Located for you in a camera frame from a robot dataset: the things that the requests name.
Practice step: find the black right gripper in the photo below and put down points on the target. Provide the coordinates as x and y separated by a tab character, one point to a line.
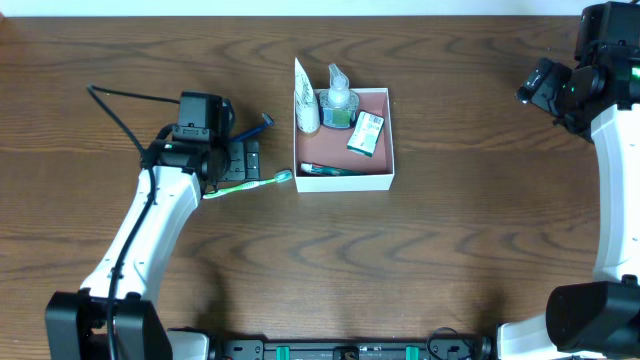
538	82

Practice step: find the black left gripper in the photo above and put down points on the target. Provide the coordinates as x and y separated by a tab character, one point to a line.
239	161

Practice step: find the green Colgate toothbrush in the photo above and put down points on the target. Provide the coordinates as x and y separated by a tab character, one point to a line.
279	177

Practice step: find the blue disposable razor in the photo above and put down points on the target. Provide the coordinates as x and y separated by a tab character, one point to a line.
267	122

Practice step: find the teal Colgate toothpaste tube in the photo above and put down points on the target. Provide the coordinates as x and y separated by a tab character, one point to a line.
321	170

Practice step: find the clear soap pump bottle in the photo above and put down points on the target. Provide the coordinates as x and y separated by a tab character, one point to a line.
338	103

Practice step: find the green white soap packet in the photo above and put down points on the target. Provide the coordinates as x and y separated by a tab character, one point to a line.
366	134

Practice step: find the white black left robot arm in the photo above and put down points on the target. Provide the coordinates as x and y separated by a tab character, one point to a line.
113	314

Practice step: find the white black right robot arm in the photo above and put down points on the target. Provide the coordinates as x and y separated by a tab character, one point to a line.
598	101

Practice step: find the white Pantene tube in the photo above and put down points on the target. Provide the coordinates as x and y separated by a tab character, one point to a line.
306	104

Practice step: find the white box pink interior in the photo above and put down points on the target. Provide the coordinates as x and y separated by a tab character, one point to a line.
328	147

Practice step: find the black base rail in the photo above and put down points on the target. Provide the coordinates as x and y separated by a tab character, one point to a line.
443	343

